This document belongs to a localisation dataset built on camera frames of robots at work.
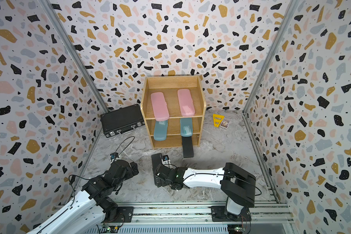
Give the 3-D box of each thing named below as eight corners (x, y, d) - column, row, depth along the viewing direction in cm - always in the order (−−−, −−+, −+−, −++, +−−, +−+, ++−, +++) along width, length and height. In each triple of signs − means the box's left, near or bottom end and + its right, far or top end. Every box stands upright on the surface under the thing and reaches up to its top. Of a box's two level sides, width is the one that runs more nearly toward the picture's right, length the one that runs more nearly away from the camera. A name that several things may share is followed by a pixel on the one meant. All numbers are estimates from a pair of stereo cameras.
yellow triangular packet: (214, 127, 115) (214, 125, 113) (212, 115, 123) (212, 113, 121) (225, 127, 115) (226, 125, 113) (223, 115, 123) (223, 113, 121)
